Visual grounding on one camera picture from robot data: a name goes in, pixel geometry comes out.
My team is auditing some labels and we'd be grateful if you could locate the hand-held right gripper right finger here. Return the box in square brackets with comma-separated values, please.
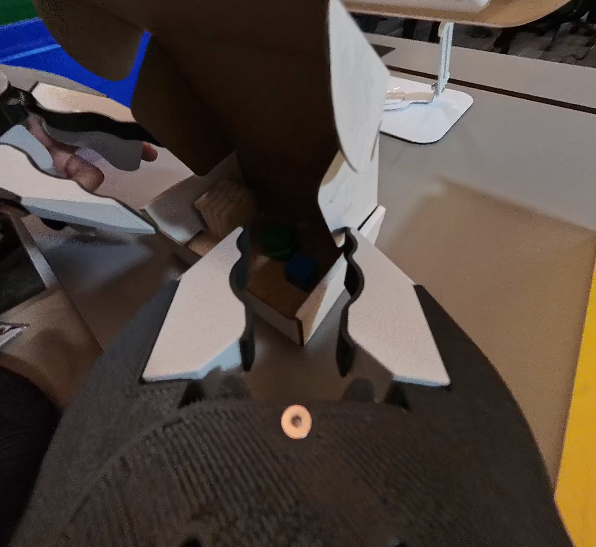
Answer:
[336, 227, 451, 397]

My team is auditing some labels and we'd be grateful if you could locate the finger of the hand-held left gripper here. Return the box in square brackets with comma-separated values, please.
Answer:
[0, 125, 156, 235]
[28, 82, 163, 172]

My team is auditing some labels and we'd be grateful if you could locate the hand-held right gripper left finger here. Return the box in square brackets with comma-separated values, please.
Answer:
[142, 228, 256, 382]

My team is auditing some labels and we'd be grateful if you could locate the blue plastic bin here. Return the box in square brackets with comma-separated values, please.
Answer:
[0, 18, 152, 110]

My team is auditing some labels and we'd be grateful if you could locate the blue cube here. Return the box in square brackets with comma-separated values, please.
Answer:
[285, 254, 319, 289]

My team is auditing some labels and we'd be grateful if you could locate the green cube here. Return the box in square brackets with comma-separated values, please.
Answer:
[258, 226, 299, 259]

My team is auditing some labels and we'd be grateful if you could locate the striped grain wooden cube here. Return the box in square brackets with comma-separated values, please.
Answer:
[195, 180, 254, 240]

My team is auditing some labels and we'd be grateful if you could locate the white cardboard mailer box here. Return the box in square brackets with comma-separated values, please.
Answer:
[25, 0, 392, 347]

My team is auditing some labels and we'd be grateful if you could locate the yellow plastic bin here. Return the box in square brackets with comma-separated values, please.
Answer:
[556, 277, 596, 547]

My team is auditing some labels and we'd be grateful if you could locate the grey desk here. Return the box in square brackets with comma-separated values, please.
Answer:
[0, 32, 596, 487]

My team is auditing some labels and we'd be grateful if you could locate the person's left hand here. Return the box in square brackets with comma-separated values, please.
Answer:
[25, 118, 159, 194]

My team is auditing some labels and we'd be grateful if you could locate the printed photo card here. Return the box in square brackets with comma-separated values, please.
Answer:
[0, 322, 29, 347]

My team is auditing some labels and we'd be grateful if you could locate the white document stand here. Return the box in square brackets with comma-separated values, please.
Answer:
[258, 0, 596, 144]

